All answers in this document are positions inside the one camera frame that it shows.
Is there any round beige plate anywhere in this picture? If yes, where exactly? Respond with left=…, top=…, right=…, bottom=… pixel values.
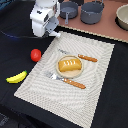
left=56, top=55, right=84, bottom=78

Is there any pink wooden board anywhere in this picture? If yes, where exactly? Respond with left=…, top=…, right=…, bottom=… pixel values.
left=58, top=0, right=128, bottom=43

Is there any yellow banana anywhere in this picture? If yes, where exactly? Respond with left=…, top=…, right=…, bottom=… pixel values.
left=6, top=71, right=27, bottom=83

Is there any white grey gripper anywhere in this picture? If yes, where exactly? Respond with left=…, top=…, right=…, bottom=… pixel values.
left=30, top=5, right=60, bottom=37

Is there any beige bowl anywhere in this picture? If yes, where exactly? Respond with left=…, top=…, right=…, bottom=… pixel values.
left=116, top=4, right=128, bottom=30

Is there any large grey pot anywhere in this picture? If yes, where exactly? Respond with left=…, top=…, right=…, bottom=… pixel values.
left=80, top=0, right=104, bottom=24

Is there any white toy fish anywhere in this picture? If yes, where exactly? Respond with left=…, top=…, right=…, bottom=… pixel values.
left=51, top=31, right=61, bottom=38

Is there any red tomato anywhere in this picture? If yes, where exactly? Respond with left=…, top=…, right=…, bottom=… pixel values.
left=30, top=49, right=41, bottom=62

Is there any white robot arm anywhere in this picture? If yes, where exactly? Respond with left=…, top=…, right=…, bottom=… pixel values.
left=30, top=0, right=60, bottom=37

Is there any beige woven placemat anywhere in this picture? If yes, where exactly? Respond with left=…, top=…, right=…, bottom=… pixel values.
left=14, top=32, right=114, bottom=128

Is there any golden bread loaf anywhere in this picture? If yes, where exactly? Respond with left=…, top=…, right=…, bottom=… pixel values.
left=58, top=59, right=82, bottom=72

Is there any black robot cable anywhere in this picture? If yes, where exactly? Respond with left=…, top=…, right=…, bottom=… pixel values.
left=0, top=29, right=38, bottom=40

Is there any fork with wooden handle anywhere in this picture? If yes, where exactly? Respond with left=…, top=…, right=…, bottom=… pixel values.
left=47, top=72, right=86, bottom=89

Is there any small grey saucepan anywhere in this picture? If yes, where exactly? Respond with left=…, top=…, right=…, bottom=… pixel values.
left=60, top=1, right=78, bottom=23

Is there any knife with wooden handle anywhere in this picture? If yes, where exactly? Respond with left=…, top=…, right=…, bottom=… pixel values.
left=58, top=49, right=98, bottom=62

